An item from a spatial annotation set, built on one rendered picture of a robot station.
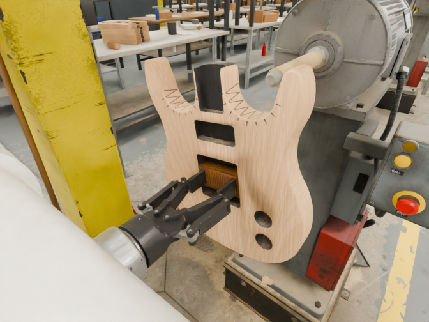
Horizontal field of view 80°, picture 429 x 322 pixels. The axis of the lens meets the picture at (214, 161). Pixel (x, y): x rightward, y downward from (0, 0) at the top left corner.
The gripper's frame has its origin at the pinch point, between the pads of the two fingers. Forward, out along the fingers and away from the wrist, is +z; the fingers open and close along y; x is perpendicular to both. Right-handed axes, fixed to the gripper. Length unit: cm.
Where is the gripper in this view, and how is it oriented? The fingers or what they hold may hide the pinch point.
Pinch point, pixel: (216, 181)
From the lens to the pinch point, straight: 51.2
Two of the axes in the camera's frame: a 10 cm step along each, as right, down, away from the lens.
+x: -1.2, -8.8, -4.7
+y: 7.7, 2.1, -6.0
